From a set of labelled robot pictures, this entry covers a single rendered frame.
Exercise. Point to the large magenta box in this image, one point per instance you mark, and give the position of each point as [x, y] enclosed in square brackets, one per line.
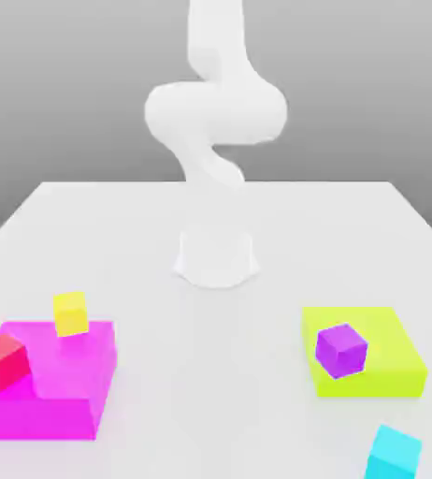
[70, 374]

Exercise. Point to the small purple cube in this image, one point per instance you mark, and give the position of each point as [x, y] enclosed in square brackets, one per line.
[341, 351]

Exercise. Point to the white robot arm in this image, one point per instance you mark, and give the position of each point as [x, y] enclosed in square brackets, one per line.
[216, 112]

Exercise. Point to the small red cube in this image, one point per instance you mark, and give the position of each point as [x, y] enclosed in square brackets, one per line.
[2, 361]

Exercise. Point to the large lime yellow box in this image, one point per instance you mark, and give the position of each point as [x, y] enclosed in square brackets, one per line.
[391, 348]

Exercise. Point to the small yellow cube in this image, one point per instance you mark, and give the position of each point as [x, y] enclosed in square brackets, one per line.
[70, 314]

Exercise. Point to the small cyan cube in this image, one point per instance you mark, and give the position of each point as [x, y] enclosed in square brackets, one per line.
[393, 454]

